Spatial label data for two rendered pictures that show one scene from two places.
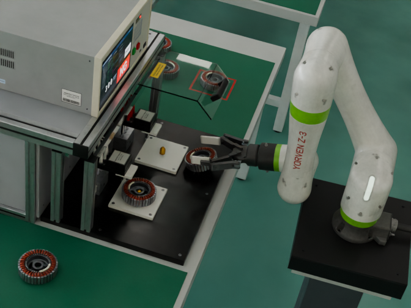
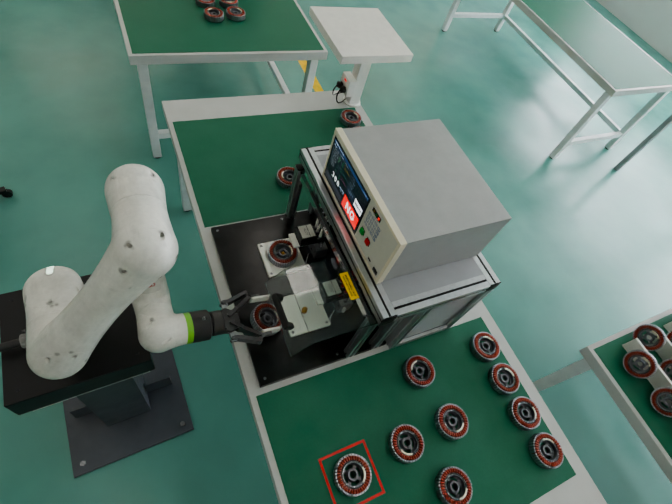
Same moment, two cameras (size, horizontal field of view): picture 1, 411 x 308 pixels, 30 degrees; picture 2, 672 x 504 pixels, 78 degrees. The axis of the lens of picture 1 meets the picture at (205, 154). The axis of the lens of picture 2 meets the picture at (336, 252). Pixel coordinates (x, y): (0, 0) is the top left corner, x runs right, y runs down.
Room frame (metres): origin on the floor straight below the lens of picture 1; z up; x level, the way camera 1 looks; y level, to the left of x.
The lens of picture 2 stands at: (2.50, -0.36, 2.12)
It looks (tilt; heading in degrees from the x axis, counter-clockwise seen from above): 54 degrees down; 129
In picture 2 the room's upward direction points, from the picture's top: 23 degrees clockwise
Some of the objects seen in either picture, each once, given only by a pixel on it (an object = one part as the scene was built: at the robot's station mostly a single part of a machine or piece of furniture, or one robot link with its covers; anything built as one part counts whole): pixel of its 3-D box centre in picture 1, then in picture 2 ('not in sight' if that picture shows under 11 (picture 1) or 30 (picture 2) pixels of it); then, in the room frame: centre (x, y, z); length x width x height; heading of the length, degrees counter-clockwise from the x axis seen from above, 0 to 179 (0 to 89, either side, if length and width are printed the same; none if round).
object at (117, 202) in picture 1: (138, 197); (281, 256); (1.82, 0.19, 0.78); 0.15 x 0.15 x 0.01; 81
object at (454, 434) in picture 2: not in sight; (451, 421); (2.63, 0.40, 0.77); 0.11 x 0.11 x 0.04
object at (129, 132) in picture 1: (123, 138); not in sight; (2.08, 0.29, 0.80); 0.07 x 0.05 x 0.06; 171
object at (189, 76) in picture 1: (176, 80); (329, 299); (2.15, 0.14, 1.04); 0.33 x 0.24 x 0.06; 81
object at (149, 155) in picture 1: (161, 154); not in sight; (2.06, 0.15, 0.78); 0.15 x 0.15 x 0.01; 81
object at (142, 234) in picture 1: (145, 177); (295, 284); (1.94, 0.18, 0.76); 0.64 x 0.47 x 0.02; 171
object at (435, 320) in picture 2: not in sight; (436, 317); (2.33, 0.51, 0.91); 0.28 x 0.03 x 0.32; 81
